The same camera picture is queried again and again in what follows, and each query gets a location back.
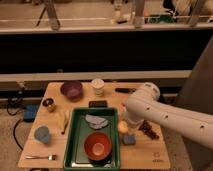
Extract yellow red apple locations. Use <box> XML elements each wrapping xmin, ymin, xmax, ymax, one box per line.
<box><xmin>118</xmin><ymin>121</ymin><xmax>128</xmax><ymax>134</ymax></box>

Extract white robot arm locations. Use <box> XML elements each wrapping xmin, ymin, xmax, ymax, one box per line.
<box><xmin>125</xmin><ymin>82</ymin><xmax>213</xmax><ymax>149</ymax></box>

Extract orange bowl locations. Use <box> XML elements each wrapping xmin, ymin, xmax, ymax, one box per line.
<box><xmin>84</xmin><ymin>132</ymin><xmax>112</xmax><ymax>161</ymax></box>

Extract purple bowl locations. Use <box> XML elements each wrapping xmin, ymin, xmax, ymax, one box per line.
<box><xmin>60</xmin><ymin>80</ymin><xmax>83</xmax><ymax>99</ymax></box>

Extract blue sponge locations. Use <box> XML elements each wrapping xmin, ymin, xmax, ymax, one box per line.
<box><xmin>122</xmin><ymin>134</ymin><xmax>136</xmax><ymax>145</ymax></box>

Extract dark grape bunch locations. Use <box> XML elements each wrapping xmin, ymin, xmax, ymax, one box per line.
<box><xmin>139</xmin><ymin>120</ymin><xmax>159</xmax><ymax>140</ymax></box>

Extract grey crumpled cloth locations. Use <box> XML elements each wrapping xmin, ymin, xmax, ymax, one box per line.
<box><xmin>85</xmin><ymin>114</ymin><xmax>108</xmax><ymax>130</ymax></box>

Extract black rectangular block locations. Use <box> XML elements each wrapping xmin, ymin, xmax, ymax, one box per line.
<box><xmin>89</xmin><ymin>100</ymin><xmax>108</xmax><ymax>108</ymax></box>

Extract white paper cup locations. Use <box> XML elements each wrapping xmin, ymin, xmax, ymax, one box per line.
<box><xmin>91</xmin><ymin>78</ymin><xmax>105</xmax><ymax>96</ymax></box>

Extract green plastic tray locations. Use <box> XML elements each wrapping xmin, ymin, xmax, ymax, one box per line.
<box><xmin>63</xmin><ymin>108</ymin><xmax>120</xmax><ymax>171</ymax></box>

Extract yellow banana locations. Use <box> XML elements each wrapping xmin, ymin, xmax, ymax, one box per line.
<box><xmin>56</xmin><ymin>111</ymin><xmax>70</xmax><ymax>134</ymax></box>

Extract silver fork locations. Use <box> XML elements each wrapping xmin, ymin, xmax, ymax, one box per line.
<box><xmin>25</xmin><ymin>155</ymin><xmax>57</xmax><ymax>161</ymax></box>

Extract small dark tin can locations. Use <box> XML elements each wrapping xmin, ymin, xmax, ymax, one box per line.
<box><xmin>42</xmin><ymin>98</ymin><xmax>56</xmax><ymax>112</ymax></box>

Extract blue plastic cup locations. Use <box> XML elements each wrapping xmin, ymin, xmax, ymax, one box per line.
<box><xmin>34</xmin><ymin>126</ymin><xmax>50</xmax><ymax>144</ymax></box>

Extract blue power box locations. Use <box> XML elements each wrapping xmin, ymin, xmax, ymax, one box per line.
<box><xmin>23</xmin><ymin>105</ymin><xmax>39</xmax><ymax>122</ymax></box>

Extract black cable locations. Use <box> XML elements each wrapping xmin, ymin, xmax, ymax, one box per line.
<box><xmin>5</xmin><ymin>89</ymin><xmax>29</xmax><ymax>151</ymax></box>

